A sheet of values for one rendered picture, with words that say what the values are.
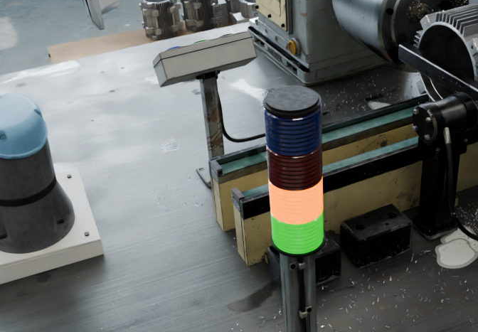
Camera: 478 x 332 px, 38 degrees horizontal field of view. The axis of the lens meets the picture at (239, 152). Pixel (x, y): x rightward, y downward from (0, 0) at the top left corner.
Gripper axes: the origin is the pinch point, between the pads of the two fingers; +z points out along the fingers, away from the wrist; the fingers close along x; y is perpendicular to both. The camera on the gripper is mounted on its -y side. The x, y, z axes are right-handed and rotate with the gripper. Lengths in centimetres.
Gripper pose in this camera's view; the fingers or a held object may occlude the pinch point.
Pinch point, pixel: (96, 23)
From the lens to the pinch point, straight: 123.2
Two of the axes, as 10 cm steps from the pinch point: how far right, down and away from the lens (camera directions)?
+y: 9.1, -2.7, 3.0
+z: 2.9, 9.6, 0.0
